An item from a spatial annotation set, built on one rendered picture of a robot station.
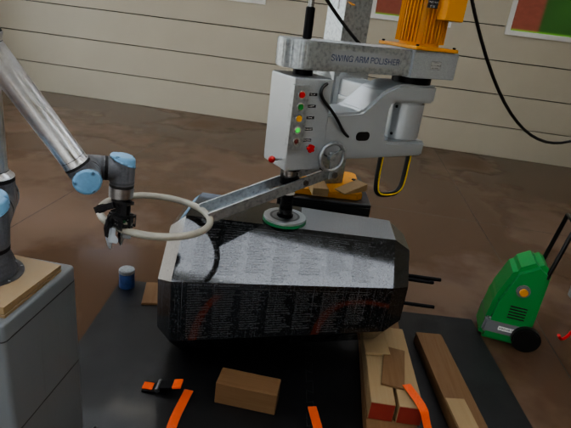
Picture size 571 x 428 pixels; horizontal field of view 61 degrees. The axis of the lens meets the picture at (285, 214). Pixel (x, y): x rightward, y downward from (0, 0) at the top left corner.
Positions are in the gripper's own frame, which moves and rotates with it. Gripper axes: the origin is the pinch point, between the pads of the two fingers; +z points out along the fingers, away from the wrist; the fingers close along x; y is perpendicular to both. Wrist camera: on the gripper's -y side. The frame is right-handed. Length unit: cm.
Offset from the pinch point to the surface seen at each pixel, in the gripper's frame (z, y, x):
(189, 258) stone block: 17.4, 6.7, 39.8
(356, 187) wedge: -5, 37, 164
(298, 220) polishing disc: -4, 41, 79
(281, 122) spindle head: -51, 29, 66
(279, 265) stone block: 14, 43, 61
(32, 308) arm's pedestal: 7.6, 9.5, -41.1
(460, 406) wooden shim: 66, 138, 98
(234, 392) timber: 74, 44, 38
